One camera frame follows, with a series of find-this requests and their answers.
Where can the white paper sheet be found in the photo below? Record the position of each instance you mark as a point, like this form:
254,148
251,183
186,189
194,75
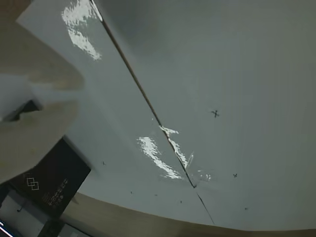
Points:
234,74
118,111

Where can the clear tape strip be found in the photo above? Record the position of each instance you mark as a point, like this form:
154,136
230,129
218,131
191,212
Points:
81,37
158,155

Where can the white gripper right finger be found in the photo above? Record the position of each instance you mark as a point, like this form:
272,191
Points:
42,69

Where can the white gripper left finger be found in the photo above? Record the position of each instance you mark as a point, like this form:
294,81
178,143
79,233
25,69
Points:
32,138

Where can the dark brown open box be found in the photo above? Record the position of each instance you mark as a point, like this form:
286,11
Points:
59,177

